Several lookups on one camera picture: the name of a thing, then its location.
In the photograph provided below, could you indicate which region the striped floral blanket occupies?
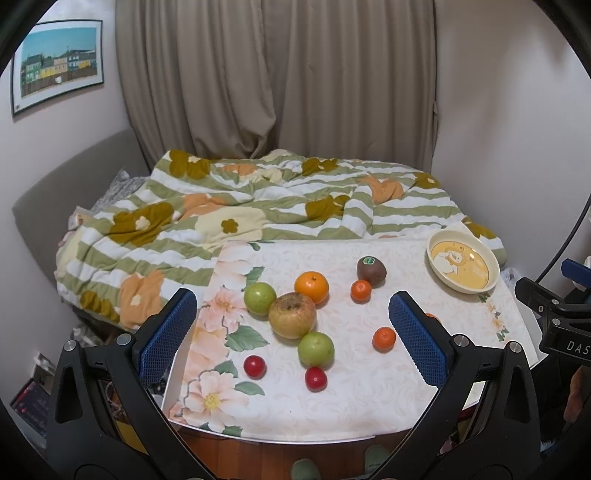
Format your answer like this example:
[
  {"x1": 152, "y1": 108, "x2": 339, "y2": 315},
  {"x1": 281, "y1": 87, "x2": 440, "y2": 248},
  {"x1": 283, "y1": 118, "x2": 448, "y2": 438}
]
[{"x1": 54, "y1": 149, "x2": 507, "y2": 330}]

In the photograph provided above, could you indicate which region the person's hand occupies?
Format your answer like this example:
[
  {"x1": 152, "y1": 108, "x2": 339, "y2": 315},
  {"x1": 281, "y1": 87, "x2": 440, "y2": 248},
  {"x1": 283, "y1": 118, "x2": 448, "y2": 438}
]
[{"x1": 564, "y1": 366, "x2": 590, "y2": 424}]

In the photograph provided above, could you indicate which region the framed houses picture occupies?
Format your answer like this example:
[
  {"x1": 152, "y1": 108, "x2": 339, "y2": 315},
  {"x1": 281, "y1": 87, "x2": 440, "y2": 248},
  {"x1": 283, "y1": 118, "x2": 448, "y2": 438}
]
[{"x1": 10, "y1": 19, "x2": 104, "y2": 117}]

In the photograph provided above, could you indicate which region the red cherry tomato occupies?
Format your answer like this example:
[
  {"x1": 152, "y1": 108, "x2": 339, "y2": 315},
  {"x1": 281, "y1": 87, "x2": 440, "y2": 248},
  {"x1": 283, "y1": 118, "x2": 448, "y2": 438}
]
[
  {"x1": 243, "y1": 355, "x2": 266, "y2": 379},
  {"x1": 304, "y1": 367, "x2": 328, "y2": 392}
]

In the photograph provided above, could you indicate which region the floral white tablecloth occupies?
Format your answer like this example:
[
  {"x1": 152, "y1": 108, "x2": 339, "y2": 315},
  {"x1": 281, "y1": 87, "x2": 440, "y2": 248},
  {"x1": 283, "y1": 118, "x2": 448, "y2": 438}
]
[{"x1": 162, "y1": 237, "x2": 538, "y2": 444}]

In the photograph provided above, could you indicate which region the green apple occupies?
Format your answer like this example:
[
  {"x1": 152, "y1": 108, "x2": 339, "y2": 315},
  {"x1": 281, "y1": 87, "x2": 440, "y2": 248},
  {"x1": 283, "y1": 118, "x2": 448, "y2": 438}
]
[
  {"x1": 297, "y1": 331, "x2": 335, "y2": 367},
  {"x1": 243, "y1": 282, "x2": 276, "y2": 316}
]

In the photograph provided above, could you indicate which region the large russet apple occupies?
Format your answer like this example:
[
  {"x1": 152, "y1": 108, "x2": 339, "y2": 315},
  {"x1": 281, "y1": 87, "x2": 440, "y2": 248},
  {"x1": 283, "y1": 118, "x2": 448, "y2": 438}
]
[{"x1": 267, "y1": 292, "x2": 317, "y2": 340}]

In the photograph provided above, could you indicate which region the cream cartoon plate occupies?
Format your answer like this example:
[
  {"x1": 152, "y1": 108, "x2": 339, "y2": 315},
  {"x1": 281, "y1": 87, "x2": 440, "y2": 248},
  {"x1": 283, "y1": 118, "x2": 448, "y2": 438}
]
[{"x1": 426, "y1": 228, "x2": 500, "y2": 295}]

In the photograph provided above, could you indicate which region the black cable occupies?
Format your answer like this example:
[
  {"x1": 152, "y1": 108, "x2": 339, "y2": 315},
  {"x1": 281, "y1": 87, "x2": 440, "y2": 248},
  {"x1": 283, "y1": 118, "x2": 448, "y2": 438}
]
[{"x1": 535, "y1": 193, "x2": 591, "y2": 283}]

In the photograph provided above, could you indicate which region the brown kiwi with sticker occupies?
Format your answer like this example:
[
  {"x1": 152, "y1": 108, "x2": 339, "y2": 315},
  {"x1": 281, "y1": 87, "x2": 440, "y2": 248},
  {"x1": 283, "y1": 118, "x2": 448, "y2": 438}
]
[{"x1": 356, "y1": 255, "x2": 387, "y2": 288}]

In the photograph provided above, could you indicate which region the beige curtain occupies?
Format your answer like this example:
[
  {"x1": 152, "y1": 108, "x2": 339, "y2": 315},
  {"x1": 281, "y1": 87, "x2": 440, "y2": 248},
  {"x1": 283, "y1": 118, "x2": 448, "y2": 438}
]
[{"x1": 115, "y1": 1, "x2": 438, "y2": 170}]

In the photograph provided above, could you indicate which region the grey sofa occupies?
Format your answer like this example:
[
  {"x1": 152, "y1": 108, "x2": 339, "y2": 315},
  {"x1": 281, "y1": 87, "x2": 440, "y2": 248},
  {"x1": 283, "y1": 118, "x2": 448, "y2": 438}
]
[{"x1": 12, "y1": 129, "x2": 149, "y2": 284}]

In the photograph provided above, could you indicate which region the small mandarin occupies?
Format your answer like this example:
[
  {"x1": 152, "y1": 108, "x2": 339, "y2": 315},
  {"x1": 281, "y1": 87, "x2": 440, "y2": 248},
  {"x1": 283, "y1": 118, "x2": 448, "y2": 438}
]
[
  {"x1": 349, "y1": 279, "x2": 373, "y2": 303},
  {"x1": 372, "y1": 327, "x2": 397, "y2": 353}
]

